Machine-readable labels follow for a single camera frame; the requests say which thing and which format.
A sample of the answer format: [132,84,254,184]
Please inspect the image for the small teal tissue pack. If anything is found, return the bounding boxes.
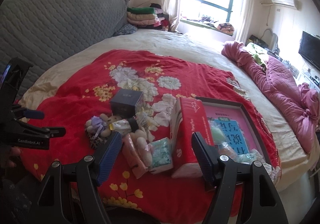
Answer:
[149,138,175,174]

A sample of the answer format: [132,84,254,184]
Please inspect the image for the white air conditioner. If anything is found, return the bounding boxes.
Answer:
[271,0,299,10]

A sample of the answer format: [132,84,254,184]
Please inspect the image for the clear bag of makeup sponges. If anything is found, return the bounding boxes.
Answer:
[207,119,265,164]

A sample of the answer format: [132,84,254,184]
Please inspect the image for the pink exercise book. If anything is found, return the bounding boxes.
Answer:
[204,105,263,160]

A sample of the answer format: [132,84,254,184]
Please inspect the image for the cream teddy bear plush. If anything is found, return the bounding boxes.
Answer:
[100,113,121,137]

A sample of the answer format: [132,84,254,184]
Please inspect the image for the dark clothes heap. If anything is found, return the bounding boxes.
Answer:
[197,15,216,24]

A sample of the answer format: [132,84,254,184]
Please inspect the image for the pink quilt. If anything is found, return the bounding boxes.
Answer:
[222,41,320,154]

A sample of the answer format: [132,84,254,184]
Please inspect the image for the leopard print cloth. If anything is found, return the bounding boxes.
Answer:
[86,129,108,150]

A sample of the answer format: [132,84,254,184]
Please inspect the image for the green egg makeup sponge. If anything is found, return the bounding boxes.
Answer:
[210,126,222,145]

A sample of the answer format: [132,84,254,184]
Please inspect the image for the green cloth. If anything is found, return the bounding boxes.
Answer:
[250,44,269,67]

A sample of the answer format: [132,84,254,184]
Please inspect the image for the plush toy with purple bow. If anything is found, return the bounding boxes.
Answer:
[86,115,110,137]

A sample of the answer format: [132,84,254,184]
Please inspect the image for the crinkled yellow white wrapper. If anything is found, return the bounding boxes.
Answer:
[136,111,151,126]

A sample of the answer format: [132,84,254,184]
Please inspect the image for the person's dark clothing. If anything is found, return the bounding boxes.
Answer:
[0,166,48,224]

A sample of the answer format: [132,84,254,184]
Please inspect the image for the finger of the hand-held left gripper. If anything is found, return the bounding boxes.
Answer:
[25,124,67,139]
[15,106,45,119]

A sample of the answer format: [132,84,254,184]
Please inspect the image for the white yellow snack packet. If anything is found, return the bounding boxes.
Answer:
[109,119,130,132]

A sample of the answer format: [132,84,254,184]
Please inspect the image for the stack of folded clothes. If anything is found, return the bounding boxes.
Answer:
[126,3,170,31]

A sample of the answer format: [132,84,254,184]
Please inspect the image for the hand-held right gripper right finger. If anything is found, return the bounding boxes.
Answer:
[191,132,288,224]

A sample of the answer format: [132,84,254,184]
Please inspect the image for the black flat television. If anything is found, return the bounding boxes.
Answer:
[299,31,320,69]

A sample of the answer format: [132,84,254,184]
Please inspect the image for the red floral blanket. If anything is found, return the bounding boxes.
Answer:
[15,49,282,214]

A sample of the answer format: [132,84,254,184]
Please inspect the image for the red tissue pack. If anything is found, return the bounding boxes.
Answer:
[170,97,216,179]

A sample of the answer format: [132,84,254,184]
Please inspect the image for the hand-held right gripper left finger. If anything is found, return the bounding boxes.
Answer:
[37,131,123,224]

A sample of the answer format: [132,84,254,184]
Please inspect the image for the shallow dark box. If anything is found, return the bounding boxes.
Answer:
[196,96,272,165]

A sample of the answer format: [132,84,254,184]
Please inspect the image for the dark patterned pillow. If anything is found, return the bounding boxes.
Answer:
[114,24,138,37]

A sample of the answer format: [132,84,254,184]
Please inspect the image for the patterned orange cushion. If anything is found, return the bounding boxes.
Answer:
[217,23,235,35]

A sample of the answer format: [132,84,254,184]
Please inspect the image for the dark blue cube box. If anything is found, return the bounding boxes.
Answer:
[110,89,144,119]

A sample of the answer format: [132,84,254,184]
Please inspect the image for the person's left hand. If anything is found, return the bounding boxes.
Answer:
[6,148,22,167]

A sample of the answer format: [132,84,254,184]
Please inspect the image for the small black case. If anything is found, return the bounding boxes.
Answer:
[127,118,139,131]

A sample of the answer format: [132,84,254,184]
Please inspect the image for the black box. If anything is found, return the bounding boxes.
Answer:
[250,35,269,48]

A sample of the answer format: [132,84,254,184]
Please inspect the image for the pink packet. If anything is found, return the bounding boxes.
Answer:
[122,136,150,179]

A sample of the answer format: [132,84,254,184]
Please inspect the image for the cream fluffy puffs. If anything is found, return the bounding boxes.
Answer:
[131,129,153,167]

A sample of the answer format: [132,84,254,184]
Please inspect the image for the grey quilted headboard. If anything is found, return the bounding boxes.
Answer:
[0,0,129,94]

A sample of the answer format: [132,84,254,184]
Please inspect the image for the bed with beige sheet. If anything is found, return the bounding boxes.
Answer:
[19,29,320,192]

